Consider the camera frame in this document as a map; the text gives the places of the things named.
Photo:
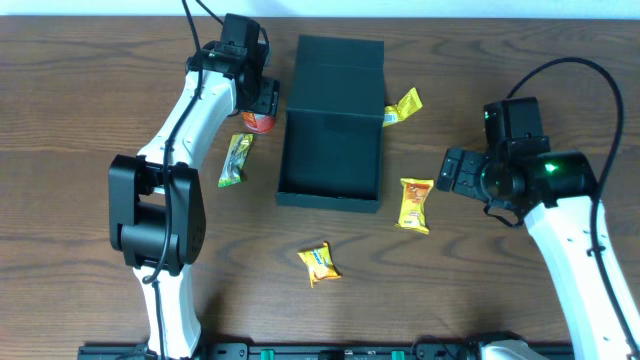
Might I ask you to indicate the small yellow packet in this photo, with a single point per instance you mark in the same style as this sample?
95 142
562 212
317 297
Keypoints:
405 108

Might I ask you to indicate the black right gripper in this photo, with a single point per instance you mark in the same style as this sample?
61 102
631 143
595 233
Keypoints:
461 173

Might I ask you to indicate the orange yellow snack packet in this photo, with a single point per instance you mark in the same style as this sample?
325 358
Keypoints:
412 211

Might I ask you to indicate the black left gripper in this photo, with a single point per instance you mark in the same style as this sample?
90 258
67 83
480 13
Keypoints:
268 100

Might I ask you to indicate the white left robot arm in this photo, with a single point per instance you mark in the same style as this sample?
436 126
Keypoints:
156 211

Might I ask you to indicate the green yellow snack packet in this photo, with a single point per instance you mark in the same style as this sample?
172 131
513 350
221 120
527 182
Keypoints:
237 153

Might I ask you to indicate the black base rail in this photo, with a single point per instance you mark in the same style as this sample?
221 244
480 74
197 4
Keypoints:
242 351

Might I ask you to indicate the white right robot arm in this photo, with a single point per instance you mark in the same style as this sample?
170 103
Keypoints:
554 195

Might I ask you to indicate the black open box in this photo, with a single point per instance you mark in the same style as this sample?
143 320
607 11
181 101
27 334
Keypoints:
332 153

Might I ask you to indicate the red soda can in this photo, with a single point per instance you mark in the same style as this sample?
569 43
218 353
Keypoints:
258 123

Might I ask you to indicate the yellow biscuit packet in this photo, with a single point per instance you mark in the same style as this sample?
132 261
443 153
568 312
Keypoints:
319 264

